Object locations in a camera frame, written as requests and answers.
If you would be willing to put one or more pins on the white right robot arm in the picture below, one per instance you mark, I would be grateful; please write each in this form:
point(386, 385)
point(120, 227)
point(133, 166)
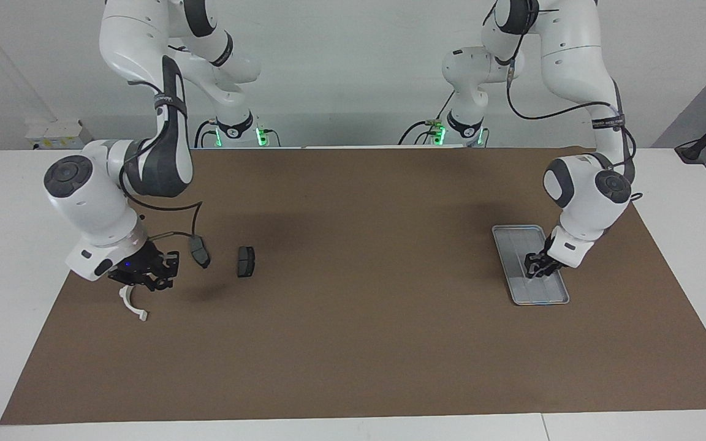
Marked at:
point(89, 202)

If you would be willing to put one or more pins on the white box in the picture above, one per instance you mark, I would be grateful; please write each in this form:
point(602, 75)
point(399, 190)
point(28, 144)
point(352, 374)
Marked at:
point(59, 135)

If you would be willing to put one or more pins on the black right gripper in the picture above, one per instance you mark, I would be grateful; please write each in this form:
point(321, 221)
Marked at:
point(135, 266)

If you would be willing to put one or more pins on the white semicircular bracket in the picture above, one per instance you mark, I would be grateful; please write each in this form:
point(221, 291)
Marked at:
point(138, 313)

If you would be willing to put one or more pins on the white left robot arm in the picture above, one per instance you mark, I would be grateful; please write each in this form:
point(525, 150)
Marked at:
point(586, 196)

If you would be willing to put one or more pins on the brown table mat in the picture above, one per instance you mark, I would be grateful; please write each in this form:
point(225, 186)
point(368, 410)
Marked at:
point(353, 337)

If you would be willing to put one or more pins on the silver metal tray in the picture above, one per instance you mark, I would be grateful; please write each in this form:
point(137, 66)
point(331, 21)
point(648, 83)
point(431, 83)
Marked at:
point(512, 245)

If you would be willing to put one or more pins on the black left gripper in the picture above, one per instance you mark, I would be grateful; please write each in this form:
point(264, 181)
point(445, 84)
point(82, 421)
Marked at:
point(551, 254)

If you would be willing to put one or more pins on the curved dark brake pad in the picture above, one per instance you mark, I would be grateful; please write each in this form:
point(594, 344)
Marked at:
point(201, 254)

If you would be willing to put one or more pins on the rectangular dark brake pad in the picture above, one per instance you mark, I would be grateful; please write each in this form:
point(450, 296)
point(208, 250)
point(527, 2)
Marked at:
point(246, 261)

